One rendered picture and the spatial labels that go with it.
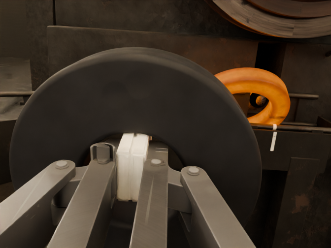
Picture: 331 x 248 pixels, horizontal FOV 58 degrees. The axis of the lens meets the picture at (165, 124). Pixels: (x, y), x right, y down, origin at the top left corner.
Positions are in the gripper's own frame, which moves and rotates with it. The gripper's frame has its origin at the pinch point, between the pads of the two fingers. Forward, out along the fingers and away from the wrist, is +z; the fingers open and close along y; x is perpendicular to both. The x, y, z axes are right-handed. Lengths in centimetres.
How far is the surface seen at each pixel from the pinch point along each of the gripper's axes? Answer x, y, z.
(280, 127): -12.7, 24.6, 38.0
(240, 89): -4.5, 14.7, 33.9
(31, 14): -7, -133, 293
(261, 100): -11, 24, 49
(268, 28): 5.7, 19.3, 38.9
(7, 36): -71, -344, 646
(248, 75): -1.7, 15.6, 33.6
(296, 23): 6.8, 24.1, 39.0
